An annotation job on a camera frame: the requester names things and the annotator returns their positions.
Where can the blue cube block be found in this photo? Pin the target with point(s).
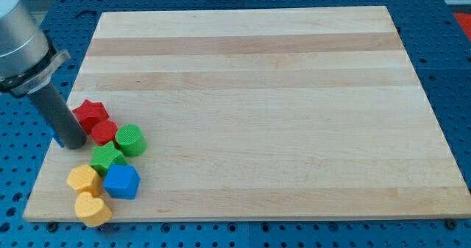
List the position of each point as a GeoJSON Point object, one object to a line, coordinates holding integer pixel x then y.
{"type": "Point", "coordinates": [122, 182]}

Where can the yellow hexagon block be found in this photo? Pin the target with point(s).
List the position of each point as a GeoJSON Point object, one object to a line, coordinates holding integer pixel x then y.
{"type": "Point", "coordinates": [84, 178]}

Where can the red cylinder block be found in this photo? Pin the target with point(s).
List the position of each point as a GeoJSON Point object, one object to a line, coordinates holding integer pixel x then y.
{"type": "Point", "coordinates": [104, 132]}

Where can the red star block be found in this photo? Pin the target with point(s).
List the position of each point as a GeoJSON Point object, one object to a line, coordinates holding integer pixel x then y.
{"type": "Point", "coordinates": [90, 114]}

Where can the small blue block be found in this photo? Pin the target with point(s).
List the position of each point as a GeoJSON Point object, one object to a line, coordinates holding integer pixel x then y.
{"type": "Point", "coordinates": [55, 136]}

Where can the green cylinder block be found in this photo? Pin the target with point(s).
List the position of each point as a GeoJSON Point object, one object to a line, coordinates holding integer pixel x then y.
{"type": "Point", "coordinates": [131, 140]}

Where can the light wooden board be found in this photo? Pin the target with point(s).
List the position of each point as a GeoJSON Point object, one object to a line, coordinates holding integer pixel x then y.
{"type": "Point", "coordinates": [273, 114]}

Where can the yellow heart block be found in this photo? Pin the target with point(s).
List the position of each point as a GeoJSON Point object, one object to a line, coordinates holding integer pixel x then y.
{"type": "Point", "coordinates": [92, 211]}

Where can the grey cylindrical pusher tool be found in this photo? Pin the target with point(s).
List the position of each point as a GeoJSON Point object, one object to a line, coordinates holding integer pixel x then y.
{"type": "Point", "coordinates": [53, 108]}

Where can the green star block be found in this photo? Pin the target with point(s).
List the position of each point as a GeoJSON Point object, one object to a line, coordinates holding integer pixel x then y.
{"type": "Point", "coordinates": [105, 156]}

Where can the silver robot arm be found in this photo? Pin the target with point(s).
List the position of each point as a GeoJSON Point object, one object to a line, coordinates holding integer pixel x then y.
{"type": "Point", "coordinates": [28, 56]}

